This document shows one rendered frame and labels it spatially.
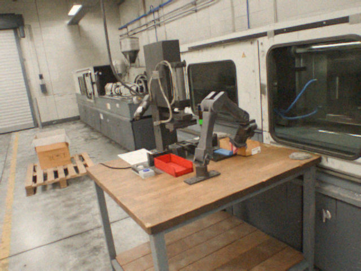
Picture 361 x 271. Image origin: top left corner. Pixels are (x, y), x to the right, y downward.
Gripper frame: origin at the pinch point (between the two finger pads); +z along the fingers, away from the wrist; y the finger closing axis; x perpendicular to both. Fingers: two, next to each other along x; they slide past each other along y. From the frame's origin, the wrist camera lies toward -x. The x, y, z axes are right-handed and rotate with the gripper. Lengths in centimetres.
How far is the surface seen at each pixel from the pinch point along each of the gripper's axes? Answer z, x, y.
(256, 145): -1.8, -17.1, -2.8
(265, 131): 1.4, -40.0, 8.8
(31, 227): 181, 109, 126
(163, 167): 8.5, 42.1, 11.9
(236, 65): -24, -48, 61
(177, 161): 9.2, 30.5, 13.6
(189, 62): 6, -56, 127
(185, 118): -8.0, 17.6, 30.8
